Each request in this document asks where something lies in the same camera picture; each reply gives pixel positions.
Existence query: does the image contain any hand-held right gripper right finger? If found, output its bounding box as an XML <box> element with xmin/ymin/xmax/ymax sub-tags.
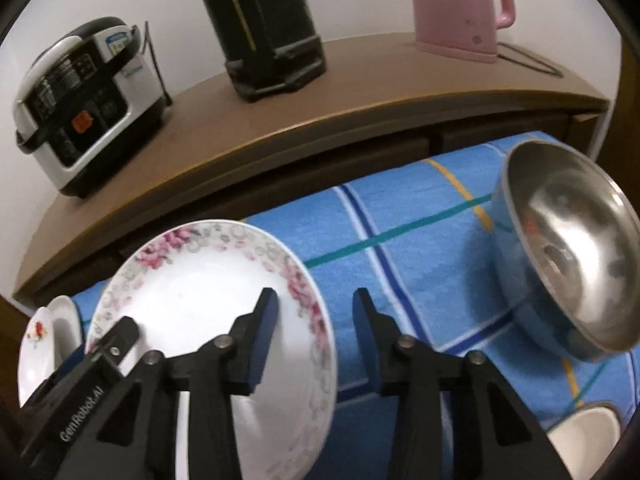
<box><xmin>352</xmin><ymin>288</ymin><xmax>576</xmax><ymax>480</ymax></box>

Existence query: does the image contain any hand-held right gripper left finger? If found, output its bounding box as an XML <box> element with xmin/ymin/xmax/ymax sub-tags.
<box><xmin>52</xmin><ymin>287</ymin><xmax>279</xmax><ymax>480</ymax></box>

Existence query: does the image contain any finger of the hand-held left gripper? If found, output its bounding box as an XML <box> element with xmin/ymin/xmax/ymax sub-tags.
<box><xmin>47</xmin><ymin>342</ymin><xmax>90</xmax><ymax>392</ymax></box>
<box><xmin>86</xmin><ymin>316</ymin><xmax>140</xmax><ymax>370</ymax></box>

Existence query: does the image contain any white plate red flower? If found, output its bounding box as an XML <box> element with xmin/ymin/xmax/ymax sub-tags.
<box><xmin>17</xmin><ymin>295</ymin><xmax>84</xmax><ymax>408</ymax></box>

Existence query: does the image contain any floral white bowl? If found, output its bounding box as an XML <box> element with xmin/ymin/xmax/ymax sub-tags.
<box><xmin>85</xmin><ymin>220</ymin><xmax>338</xmax><ymax>480</ymax></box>

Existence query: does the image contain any stainless steel bowl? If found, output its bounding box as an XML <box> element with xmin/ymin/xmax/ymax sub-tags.
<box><xmin>492</xmin><ymin>140</ymin><xmax>640</xmax><ymax>363</ymax></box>

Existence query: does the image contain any white enamel bowl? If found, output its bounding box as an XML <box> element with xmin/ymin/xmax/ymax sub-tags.
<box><xmin>545</xmin><ymin>401</ymin><xmax>626</xmax><ymax>480</ymax></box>

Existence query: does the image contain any blue plaid blanket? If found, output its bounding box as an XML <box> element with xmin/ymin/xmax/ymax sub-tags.
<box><xmin>70</xmin><ymin>130</ymin><xmax>636</xmax><ymax>480</ymax></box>

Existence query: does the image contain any white black rice cooker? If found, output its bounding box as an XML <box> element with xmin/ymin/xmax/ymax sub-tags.
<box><xmin>12</xmin><ymin>16</ymin><xmax>173</xmax><ymax>200</ymax></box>

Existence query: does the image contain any brown wooden cabinet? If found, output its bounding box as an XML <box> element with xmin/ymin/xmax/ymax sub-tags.
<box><xmin>12</xmin><ymin>30</ymin><xmax>612</xmax><ymax>311</ymax></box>

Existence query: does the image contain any black thermos flask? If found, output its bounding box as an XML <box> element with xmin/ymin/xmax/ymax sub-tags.
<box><xmin>187</xmin><ymin>0</ymin><xmax>328</xmax><ymax>103</ymax></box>

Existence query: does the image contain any pink electric kettle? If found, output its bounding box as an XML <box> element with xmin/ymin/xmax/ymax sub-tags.
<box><xmin>407</xmin><ymin>0</ymin><xmax>517</xmax><ymax>64</ymax></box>

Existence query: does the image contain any black kettle cable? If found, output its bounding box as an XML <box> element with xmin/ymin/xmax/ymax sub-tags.
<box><xmin>497</xmin><ymin>42</ymin><xmax>565</xmax><ymax>79</ymax></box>

